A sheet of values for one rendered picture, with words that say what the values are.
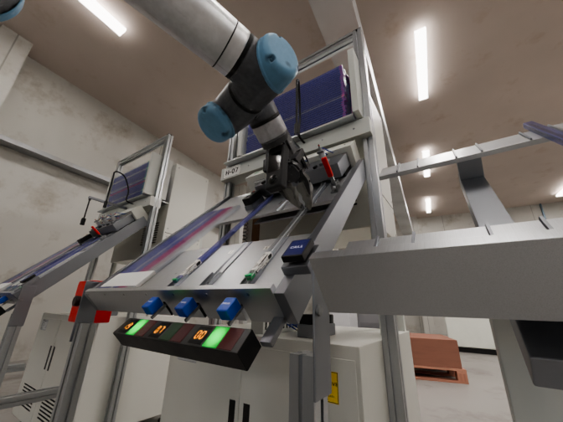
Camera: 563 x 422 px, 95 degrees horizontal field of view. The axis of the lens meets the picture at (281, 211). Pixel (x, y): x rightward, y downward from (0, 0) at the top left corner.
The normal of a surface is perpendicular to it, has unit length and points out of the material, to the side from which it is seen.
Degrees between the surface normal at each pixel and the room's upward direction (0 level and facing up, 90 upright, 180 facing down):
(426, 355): 90
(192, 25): 153
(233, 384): 90
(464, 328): 90
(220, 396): 90
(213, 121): 143
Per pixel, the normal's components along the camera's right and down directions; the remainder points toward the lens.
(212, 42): 0.13, 0.69
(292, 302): 0.83, -0.18
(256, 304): -0.42, 0.44
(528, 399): -0.57, -0.30
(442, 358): -0.29, -0.34
